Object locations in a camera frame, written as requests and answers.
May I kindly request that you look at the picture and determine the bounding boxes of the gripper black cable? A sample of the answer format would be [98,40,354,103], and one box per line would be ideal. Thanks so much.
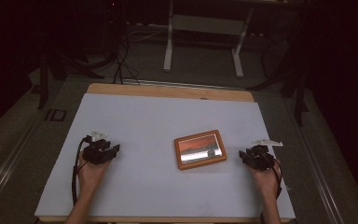
[259,151,283,224]
[71,137,90,207]

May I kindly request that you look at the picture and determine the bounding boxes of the white table mat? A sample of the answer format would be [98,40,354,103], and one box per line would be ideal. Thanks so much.
[34,92,296,220]

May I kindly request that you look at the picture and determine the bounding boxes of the person's left hand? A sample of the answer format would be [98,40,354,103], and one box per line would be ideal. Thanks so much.
[76,151,112,192]

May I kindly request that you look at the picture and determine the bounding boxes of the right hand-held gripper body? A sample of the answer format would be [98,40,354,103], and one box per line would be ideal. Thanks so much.
[244,138,284,172]

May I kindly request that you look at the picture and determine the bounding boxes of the black floor plate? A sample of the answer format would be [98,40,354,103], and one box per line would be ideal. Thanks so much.
[44,107,68,123]

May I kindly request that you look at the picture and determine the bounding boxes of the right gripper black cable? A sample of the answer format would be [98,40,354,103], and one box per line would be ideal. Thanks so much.
[259,151,283,224]

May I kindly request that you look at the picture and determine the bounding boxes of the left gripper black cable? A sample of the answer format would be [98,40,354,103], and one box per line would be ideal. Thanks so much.
[71,137,90,207]

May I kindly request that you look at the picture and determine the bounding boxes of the person's right hand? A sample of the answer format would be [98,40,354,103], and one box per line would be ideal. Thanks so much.
[249,159,282,200]

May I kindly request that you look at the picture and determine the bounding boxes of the orange framed picture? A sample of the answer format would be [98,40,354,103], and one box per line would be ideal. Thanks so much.
[173,129,228,172]

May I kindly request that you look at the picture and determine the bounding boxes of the black stand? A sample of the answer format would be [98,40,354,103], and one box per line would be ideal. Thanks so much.
[248,36,310,128]

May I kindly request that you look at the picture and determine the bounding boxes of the black floor cables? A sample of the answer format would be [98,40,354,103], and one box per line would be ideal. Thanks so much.
[105,18,169,86]

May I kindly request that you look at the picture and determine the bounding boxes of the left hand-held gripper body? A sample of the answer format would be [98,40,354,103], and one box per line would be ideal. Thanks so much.
[82,129,114,166]

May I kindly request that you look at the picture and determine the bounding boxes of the white metal desk frame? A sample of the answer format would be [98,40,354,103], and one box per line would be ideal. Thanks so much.
[162,0,257,79]

